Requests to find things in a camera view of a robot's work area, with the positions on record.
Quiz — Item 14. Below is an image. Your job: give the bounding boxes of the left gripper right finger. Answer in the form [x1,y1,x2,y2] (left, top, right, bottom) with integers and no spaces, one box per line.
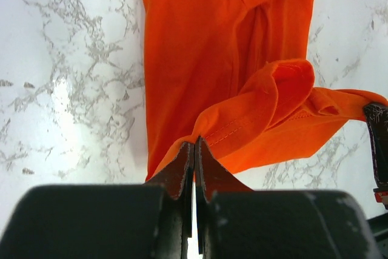
[194,136,252,258]

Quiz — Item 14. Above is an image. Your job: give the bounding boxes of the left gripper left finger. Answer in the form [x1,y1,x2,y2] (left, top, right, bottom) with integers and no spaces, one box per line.
[145,142,194,258]

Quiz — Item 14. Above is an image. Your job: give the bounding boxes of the orange t-shirt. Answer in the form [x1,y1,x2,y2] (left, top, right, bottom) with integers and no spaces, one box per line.
[143,0,387,177]

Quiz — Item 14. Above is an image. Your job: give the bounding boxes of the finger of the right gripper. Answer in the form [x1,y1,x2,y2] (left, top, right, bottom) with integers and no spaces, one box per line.
[363,103,387,185]

